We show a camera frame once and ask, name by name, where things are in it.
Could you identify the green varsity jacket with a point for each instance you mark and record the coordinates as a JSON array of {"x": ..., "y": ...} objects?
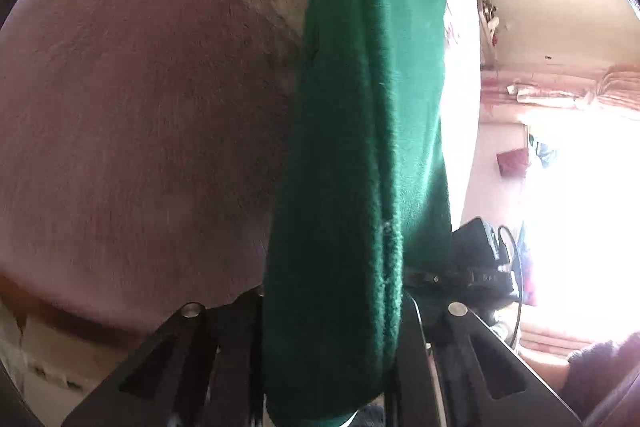
[{"x": 364, "y": 196}]

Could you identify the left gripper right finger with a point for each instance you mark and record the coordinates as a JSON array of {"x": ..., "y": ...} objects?
[{"x": 451, "y": 369}]

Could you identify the pink floral curtain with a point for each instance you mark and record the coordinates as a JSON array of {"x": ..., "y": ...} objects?
[{"x": 617, "y": 86}]

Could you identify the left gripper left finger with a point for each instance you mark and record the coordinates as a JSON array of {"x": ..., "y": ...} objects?
[{"x": 202, "y": 367}]

